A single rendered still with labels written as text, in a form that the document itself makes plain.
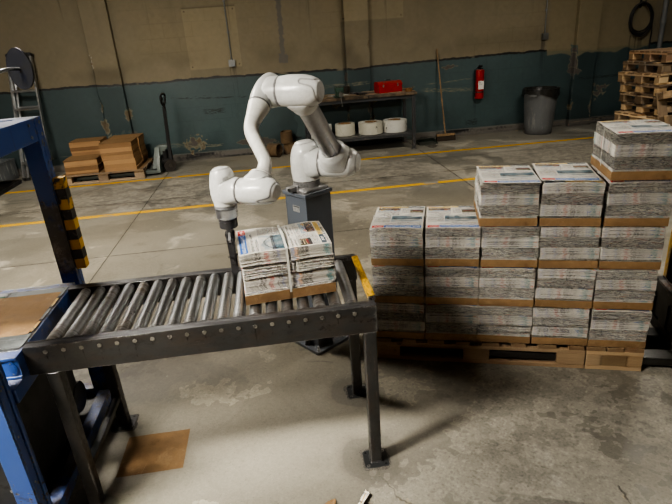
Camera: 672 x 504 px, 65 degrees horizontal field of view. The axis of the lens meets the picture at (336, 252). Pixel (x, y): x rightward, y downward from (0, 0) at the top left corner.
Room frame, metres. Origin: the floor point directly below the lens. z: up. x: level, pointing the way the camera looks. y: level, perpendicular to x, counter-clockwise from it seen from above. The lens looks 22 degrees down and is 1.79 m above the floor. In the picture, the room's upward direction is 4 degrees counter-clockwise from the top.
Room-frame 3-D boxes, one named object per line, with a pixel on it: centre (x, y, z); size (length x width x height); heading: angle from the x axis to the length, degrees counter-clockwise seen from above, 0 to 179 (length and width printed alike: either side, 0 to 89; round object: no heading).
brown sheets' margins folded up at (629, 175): (2.55, -1.50, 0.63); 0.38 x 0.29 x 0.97; 168
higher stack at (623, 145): (2.55, -1.51, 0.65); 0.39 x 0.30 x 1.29; 168
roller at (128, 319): (2.00, 0.88, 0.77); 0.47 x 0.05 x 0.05; 6
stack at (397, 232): (2.71, -0.80, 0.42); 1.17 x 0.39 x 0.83; 78
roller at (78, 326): (1.98, 1.07, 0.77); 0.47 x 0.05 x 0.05; 6
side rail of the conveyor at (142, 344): (1.78, 0.52, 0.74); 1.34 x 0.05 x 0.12; 96
